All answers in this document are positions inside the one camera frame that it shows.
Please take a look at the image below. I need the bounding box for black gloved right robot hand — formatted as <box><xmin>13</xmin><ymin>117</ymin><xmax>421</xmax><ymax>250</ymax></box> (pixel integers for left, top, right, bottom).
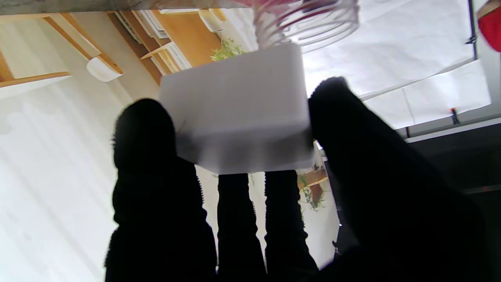
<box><xmin>104</xmin><ymin>76</ymin><xmax>492</xmax><ymax>282</ymax></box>

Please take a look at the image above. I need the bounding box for white square bottle cap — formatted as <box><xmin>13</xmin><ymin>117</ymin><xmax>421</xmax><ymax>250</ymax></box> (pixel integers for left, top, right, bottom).
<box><xmin>159</xmin><ymin>42</ymin><xmax>315</xmax><ymax>175</ymax></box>

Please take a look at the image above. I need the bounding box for pink square bottle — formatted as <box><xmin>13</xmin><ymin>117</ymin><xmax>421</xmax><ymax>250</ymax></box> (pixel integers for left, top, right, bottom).
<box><xmin>250</xmin><ymin>0</ymin><xmax>360</xmax><ymax>53</ymax></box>

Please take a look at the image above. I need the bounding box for printed room scene backdrop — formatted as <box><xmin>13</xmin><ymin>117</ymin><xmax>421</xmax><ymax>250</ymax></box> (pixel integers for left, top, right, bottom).
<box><xmin>0</xmin><ymin>0</ymin><xmax>492</xmax><ymax>282</ymax></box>

